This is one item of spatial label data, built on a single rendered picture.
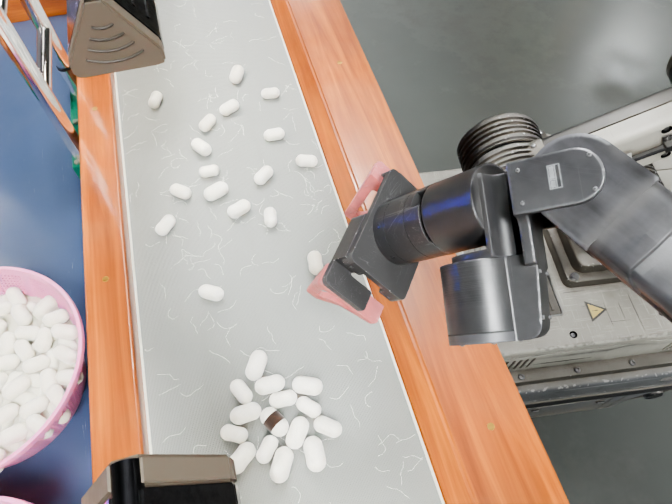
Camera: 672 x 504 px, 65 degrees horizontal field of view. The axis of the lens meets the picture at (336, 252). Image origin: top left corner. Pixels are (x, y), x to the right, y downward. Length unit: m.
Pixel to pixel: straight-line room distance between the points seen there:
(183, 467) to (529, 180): 0.26
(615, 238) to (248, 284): 0.48
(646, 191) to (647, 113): 0.47
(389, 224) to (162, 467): 0.25
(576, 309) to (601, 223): 0.72
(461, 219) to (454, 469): 0.33
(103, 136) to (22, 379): 0.37
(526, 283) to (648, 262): 0.07
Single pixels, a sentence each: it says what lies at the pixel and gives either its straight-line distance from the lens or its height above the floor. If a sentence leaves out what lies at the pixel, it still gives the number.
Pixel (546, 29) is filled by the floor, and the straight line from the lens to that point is 2.45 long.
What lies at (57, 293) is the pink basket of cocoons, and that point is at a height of 0.76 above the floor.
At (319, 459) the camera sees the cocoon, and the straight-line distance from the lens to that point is 0.61.
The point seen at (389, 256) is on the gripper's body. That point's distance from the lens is 0.44.
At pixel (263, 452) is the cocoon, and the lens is 0.62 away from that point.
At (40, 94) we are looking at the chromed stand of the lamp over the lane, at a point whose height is 0.85.
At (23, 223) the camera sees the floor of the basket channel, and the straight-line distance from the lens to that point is 0.96.
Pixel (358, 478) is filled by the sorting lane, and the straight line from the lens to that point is 0.63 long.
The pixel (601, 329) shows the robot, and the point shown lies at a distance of 1.07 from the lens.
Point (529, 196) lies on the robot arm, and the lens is 0.36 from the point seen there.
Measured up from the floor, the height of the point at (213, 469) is 1.07.
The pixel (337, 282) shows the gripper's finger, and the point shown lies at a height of 0.98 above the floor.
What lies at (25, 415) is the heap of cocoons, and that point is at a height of 0.74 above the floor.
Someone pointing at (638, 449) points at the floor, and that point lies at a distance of 1.57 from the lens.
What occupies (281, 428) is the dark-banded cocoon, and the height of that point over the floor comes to 0.76.
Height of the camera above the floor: 1.37
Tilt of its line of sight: 59 degrees down
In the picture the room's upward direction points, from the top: straight up
